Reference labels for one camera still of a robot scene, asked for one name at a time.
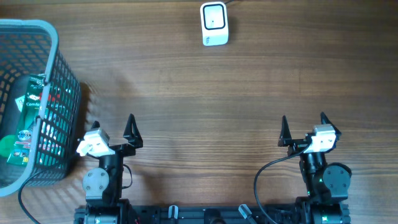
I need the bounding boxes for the grey plastic shopping basket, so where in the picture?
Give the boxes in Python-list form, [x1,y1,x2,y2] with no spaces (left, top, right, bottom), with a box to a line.
[1,19,81,197]

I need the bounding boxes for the white barcode scanner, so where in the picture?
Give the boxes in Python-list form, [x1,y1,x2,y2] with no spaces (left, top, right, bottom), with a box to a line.
[200,1,229,47]

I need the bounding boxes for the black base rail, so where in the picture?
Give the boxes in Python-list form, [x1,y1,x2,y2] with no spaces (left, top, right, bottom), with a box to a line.
[73,203,351,224]

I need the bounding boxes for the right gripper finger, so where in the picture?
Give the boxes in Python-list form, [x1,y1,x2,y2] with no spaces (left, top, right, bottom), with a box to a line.
[277,115,292,147]
[320,111,342,136]

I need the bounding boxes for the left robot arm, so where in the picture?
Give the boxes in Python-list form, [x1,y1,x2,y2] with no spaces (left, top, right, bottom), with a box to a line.
[73,114,143,224]

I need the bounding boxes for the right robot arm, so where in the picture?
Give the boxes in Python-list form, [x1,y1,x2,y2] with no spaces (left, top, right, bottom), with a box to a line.
[278,113,352,224]

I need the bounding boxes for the green lid jar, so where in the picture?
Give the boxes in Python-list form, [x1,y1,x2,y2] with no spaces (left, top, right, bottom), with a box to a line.
[0,135,15,157]

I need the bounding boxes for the green 3M gloves packet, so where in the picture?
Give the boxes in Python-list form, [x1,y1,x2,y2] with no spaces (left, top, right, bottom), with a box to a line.
[7,75,44,166]

